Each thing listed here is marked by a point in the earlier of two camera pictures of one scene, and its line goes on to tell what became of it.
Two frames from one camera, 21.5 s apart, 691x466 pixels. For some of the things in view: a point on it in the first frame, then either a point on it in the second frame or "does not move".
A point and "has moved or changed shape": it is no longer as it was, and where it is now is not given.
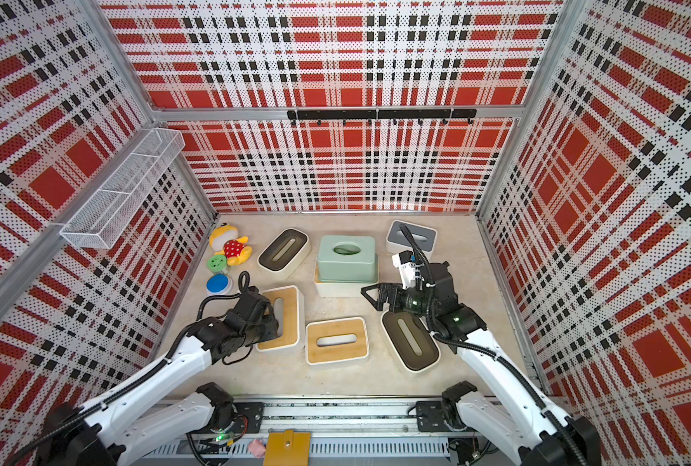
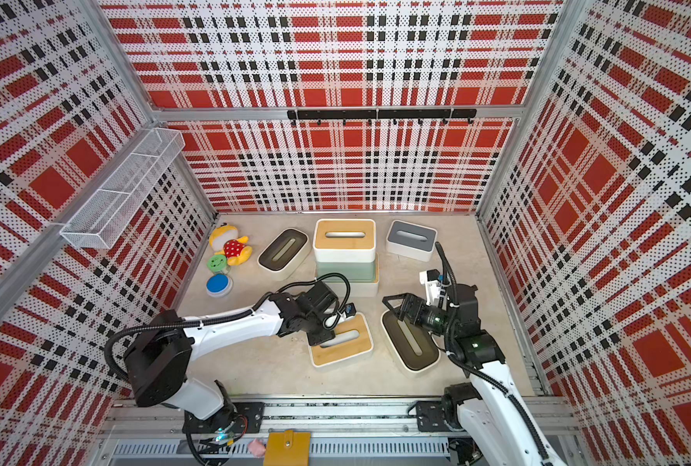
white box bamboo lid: [287, 303] has moved or changed shape
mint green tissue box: [343, 258] does not move
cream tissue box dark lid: [284, 252] does not move
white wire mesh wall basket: [97, 224] does not move
